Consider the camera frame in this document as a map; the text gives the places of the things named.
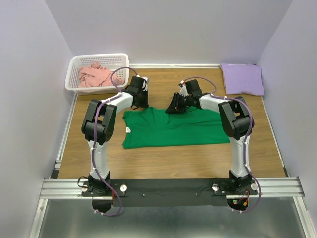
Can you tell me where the green t-shirt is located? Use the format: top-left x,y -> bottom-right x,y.
122,107 -> 229,149

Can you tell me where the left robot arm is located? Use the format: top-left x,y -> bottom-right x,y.
81,75 -> 149,196

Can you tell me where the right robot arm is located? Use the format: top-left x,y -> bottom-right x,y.
166,79 -> 254,194

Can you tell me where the folded purple t-shirt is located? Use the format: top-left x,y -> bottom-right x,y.
220,64 -> 265,96

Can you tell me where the pink t-shirt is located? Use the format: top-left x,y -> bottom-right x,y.
78,62 -> 113,88

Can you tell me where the white plastic basket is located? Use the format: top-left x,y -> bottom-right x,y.
65,53 -> 129,95

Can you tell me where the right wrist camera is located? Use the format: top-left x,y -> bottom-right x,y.
178,80 -> 188,97

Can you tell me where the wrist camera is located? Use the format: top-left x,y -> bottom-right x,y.
142,77 -> 149,91
178,80 -> 188,97

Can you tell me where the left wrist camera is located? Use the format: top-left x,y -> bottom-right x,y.
142,77 -> 149,91

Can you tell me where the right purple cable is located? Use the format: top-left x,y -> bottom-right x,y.
179,76 -> 261,214

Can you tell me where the purple cable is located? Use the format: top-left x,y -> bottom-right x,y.
90,66 -> 141,189
179,76 -> 261,214

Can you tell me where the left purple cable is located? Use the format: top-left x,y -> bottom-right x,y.
90,66 -> 141,189

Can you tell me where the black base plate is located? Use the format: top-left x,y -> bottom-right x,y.
80,178 -> 258,211

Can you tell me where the aluminium rail frame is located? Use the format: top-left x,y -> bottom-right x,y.
38,65 -> 317,238

